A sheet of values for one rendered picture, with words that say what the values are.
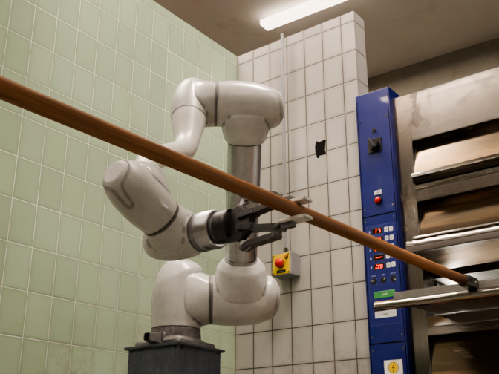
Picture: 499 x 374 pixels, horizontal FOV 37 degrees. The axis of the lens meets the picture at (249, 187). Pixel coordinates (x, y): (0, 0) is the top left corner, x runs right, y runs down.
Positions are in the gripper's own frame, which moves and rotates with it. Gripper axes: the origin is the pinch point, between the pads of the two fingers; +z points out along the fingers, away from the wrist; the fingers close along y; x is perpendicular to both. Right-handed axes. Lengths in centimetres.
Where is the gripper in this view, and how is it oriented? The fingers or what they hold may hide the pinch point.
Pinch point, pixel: (295, 211)
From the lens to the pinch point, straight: 154.6
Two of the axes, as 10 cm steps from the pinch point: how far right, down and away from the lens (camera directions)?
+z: 7.9, -2.1, -5.7
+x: -6.1, -2.8, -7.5
